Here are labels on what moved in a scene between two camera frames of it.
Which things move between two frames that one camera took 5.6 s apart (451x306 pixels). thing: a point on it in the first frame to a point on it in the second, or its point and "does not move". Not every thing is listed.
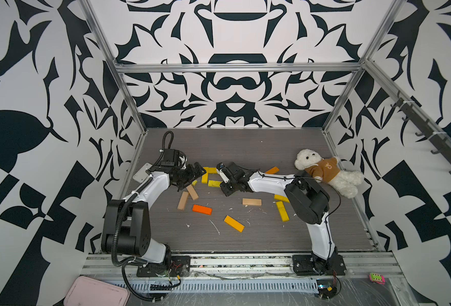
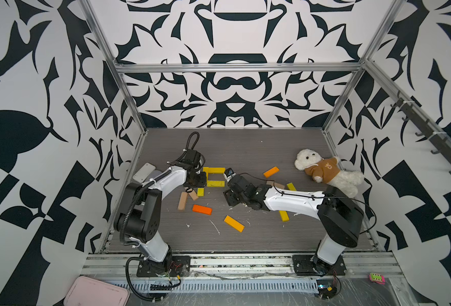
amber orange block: (234, 224) does not move
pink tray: (82, 291) does not move
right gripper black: (223, 189) to (227, 194)
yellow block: (214, 183) does not move
